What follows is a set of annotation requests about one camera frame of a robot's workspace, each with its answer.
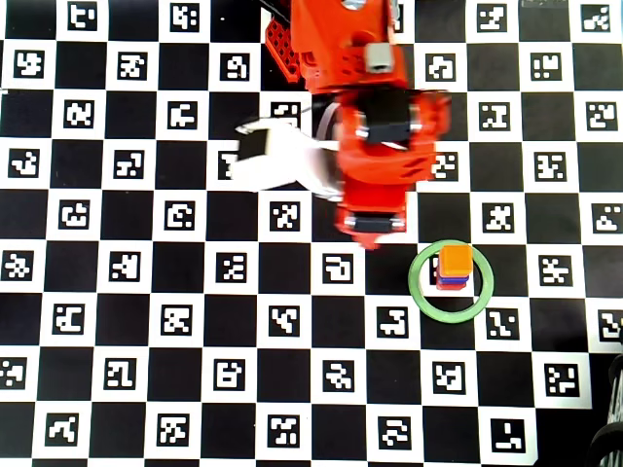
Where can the orange-red gripper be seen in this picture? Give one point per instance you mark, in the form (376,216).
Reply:
(374,225)

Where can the orange cube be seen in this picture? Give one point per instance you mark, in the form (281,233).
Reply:
(455,259)

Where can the blue cube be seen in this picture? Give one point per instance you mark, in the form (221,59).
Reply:
(452,279)

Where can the red cube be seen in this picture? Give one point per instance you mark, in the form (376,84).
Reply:
(450,287)

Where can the small grey square block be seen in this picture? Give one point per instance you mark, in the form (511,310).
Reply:
(379,56)

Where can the black white marker checkerboard mat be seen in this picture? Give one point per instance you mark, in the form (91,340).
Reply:
(124,321)

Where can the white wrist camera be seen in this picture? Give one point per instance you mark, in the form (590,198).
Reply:
(277,160)

